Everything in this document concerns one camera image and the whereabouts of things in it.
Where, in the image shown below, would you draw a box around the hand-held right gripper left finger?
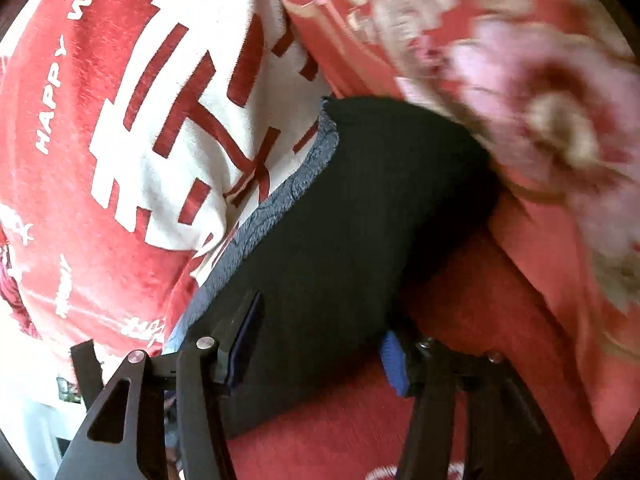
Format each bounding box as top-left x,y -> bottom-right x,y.
54,292 -> 264,480

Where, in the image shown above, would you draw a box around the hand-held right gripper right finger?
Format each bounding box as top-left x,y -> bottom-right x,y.
379,331 -> 576,480

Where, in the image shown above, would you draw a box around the black pants blue floral stripes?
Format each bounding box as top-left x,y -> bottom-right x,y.
165,96 -> 502,439

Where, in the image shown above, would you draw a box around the red printed blanket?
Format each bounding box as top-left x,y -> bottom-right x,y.
0,0 -> 626,480

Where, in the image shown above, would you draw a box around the red floral quilt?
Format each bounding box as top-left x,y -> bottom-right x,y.
272,0 -> 640,366

